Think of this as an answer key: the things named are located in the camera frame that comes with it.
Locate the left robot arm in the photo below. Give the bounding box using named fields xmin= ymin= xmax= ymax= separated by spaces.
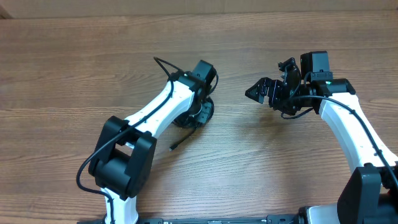
xmin=79 ymin=60 xmax=219 ymax=223

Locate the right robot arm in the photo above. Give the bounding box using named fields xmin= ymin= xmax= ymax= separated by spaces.
xmin=245 ymin=51 xmax=397 ymax=224

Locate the black USB cable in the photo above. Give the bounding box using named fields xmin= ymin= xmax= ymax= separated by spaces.
xmin=169 ymin=96 xmax=215 ymax=152

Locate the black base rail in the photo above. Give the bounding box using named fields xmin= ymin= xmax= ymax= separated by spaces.
xmin=77 ymin=213 xmax=301 ymax=224

